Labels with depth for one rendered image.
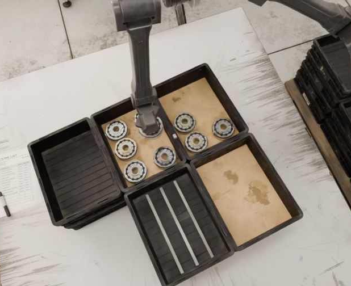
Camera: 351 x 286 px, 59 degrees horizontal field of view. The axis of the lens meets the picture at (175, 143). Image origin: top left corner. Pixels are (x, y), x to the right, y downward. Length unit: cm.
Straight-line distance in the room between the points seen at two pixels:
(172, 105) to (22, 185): 85
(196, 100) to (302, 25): 167
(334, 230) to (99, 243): 105
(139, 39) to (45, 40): 234
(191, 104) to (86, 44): 162
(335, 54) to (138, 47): 161
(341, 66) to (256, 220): 121
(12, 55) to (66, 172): 183
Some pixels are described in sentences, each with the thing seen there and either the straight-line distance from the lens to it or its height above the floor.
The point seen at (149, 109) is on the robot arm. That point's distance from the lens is 108.
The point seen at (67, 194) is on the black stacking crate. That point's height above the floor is 83.
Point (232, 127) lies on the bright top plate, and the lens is 143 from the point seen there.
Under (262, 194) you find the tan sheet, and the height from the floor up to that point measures 83.
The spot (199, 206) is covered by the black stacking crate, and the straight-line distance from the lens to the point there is 135.
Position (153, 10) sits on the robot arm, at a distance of 76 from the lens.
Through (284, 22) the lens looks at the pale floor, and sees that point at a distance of 297.
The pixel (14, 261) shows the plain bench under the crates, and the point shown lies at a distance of 168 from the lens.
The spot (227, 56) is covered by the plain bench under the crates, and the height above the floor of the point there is 70.
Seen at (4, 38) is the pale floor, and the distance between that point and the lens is 331.
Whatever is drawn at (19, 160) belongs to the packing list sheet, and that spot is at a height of 70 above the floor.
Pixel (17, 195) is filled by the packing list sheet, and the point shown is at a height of 70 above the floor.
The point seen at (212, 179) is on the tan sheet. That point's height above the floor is 83.
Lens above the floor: 216
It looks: 69 degrees down
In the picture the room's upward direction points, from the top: 11 degrees counter-clockwise
